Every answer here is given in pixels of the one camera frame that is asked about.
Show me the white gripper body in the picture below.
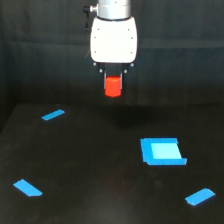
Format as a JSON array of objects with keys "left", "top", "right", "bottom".
[{"left": 90, "top": 17, "right": 138, "bottom": 73}]

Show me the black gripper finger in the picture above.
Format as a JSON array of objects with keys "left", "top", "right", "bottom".
[
  {"left": 102, "top": 70, "right": 107, "bottom": 90},
  {"left": 120, "top": 71, "right": 125, "bottom": 90}
]

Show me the red cylinder block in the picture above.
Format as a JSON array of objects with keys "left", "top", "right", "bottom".
[{"left": 105, "top": 76, "right": 121, "bottom": 97}]

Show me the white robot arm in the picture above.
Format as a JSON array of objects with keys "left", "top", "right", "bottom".
[{"left": 83, "top": 0, "right": 138, "bottom": 97}]

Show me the blue tape strip far left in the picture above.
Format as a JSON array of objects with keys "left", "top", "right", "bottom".
[{"left": 41, "top": 109, "right": 65, "bottom": 121}]

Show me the blue tape strip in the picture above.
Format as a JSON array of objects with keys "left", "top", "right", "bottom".
[
  {"left": 185, "top": 188, "right": 215, "bottom": 206},
  {"left": 13, "top": 179, "right": 42, "bottom": 197},
  {"left": 41, "top": 109, "right": 65, "bottom": 121}
]

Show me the blue tape square patch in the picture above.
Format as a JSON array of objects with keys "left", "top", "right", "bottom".
[{"left": 140, "top": 138, "right": 187, "bottom": 166}]

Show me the blue tape strip near left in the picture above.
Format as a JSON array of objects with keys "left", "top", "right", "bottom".
[{"left": 13, "top": 179, "right": 42, "bottom": 197}]

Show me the blue tape strip near right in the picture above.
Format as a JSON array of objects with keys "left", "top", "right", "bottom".
[{"left": 185, "top": 188, "right": 215, "bottom": 206}]

